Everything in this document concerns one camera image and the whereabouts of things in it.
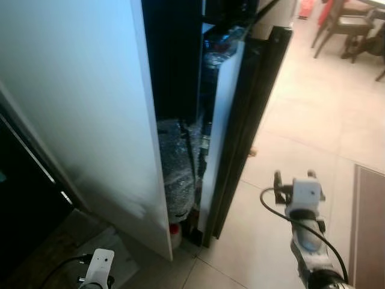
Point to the grey door mat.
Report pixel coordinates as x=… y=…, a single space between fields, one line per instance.
x=368 y=229

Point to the red-capped plastic bottle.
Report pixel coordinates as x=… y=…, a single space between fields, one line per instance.
x=175 y=232

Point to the small brown floor scrap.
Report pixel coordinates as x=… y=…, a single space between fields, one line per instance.
x=252 y=152

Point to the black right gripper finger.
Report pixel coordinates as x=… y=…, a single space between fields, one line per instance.
x=279 y=179
x=312 y=174

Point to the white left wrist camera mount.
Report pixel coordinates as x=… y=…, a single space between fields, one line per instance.
x=101 y=268

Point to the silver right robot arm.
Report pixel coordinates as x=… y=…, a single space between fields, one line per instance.
x=313 y=253

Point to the wooden chair dark seat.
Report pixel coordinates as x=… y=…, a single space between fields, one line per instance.
x=346 y=24
x=370 y=45

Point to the dark glass cabinet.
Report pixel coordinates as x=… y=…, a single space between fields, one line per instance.
x=24 y=198

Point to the bubble wrap bundle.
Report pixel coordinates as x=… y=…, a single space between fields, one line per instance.
x=177 y=168

